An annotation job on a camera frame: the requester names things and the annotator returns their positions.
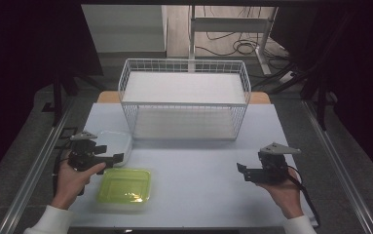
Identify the white cabinet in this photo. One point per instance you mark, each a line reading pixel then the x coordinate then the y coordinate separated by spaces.
pixel 125 29

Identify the white power strip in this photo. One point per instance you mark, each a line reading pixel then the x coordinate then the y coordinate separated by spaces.
pixel 286 77

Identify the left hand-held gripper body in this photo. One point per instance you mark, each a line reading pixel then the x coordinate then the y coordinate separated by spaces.
pixel 82 156

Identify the dark curtain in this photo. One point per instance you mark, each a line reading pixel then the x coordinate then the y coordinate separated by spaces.
pixel 353 65
pixel 28 48

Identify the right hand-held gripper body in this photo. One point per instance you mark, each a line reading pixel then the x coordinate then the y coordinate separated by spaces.
pixel 273 169

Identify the white metal desk frame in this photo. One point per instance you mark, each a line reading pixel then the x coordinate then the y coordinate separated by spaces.
pixel 229 24

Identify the green lidded food container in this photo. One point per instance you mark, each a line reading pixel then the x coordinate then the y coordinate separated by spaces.
pixel 124 186

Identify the white food container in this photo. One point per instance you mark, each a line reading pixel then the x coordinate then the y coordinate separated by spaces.
pixel 117 144

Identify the pale blue table mat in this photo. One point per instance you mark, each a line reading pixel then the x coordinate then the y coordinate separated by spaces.
pixel 190 182

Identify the person's left hand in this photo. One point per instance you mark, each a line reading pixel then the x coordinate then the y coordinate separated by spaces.
pixel 70 183

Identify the black tripod stand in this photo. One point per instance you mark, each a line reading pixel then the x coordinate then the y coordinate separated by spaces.
pixel 56 97
pixel 320 107

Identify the person's right hand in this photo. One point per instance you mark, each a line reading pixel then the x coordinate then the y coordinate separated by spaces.
pixel 288 198

